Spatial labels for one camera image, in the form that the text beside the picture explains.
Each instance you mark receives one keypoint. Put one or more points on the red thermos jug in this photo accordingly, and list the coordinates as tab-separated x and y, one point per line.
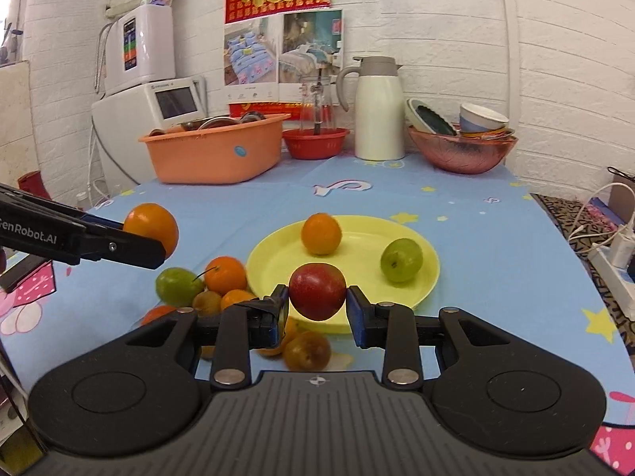
32	183

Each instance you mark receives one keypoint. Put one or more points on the small mandarin orange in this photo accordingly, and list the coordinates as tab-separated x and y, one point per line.
236	296

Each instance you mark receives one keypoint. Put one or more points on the brown kiwi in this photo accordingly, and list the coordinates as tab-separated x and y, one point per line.
207	353
207	304

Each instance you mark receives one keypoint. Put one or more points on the blue patterned tablecloth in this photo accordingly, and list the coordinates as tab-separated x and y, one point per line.
473	343

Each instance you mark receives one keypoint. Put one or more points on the white water purifier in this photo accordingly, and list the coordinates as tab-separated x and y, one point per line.
140	49

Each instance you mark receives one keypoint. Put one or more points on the tilted white dish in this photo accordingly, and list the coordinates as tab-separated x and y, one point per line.
424	119

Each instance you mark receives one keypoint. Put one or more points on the cardboard box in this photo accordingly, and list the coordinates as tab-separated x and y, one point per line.
621	202

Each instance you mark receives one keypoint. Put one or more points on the green mango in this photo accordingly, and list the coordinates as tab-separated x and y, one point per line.
178	287

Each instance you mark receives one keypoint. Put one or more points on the stacked white-blue bowls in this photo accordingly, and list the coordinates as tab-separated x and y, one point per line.
480	122

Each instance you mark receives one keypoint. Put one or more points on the yellow plastic plate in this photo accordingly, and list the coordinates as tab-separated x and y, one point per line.
273	260

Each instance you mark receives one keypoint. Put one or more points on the white thermos jug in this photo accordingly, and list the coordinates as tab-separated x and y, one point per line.
379	108

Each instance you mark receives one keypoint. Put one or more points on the yellow-orange round orange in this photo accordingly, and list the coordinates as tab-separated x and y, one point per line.
290	332

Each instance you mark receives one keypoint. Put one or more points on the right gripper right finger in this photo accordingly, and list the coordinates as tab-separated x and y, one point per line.
391	327

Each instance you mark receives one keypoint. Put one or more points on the white appliance with screen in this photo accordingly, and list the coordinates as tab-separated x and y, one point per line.
120	122

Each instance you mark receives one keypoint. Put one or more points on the dark red-yellow plum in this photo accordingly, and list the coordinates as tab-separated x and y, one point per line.
308	352

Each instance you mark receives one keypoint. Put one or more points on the white power strip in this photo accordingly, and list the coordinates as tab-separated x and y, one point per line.
615	265

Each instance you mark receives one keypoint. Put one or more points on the green apple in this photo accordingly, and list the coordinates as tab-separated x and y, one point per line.
402	260

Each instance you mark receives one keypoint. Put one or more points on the rough dark orange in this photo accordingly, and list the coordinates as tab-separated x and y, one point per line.
156	313

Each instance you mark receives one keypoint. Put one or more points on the pink glass bowl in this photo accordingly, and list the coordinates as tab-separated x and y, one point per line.
460	155

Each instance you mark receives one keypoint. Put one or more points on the orange with stem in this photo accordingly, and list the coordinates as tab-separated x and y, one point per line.
223	274

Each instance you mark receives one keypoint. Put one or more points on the orange on plate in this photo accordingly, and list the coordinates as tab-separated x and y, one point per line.
321	234

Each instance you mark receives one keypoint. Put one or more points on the large smooth orange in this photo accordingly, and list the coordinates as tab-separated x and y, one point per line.
153	221

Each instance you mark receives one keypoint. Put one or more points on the red plastic basket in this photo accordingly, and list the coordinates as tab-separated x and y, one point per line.
308	146

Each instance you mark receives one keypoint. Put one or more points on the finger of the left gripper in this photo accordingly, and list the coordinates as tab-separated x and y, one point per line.
103	222
124	248

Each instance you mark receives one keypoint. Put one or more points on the glass pitcher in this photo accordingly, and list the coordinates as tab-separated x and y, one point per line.
317	115

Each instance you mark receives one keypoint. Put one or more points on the orange plastic basket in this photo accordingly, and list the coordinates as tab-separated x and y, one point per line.
217	156

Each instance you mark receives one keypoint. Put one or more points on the bedding poster calendar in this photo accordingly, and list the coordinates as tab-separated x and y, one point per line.
271	62

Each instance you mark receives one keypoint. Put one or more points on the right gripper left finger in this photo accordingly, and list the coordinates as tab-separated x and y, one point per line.
243	327

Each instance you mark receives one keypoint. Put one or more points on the red apple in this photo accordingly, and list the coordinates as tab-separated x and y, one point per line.
317	290

